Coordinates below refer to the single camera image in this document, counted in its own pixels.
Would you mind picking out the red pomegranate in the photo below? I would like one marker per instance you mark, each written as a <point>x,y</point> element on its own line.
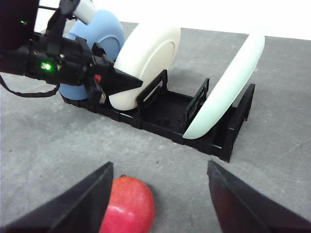
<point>131,207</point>

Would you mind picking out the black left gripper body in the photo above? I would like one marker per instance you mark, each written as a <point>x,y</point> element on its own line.
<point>58,59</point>

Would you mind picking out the light green plate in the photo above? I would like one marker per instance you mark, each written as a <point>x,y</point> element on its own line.
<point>243,66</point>

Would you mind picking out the blue plate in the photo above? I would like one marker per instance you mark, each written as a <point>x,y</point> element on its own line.
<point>105,28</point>

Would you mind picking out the black cable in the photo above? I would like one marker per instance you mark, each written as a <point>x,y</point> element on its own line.
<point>32,95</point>

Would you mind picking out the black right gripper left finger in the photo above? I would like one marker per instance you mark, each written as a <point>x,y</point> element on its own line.
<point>79,208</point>

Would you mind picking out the black plastic dish rack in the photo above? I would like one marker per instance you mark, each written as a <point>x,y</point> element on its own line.
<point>160,110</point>

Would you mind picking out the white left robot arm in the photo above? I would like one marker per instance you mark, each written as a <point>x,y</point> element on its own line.
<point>19,19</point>

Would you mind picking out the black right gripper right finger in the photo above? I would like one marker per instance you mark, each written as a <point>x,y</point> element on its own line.
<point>243,208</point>

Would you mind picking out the white plate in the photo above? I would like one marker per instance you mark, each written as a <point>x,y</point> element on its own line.
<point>143,54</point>

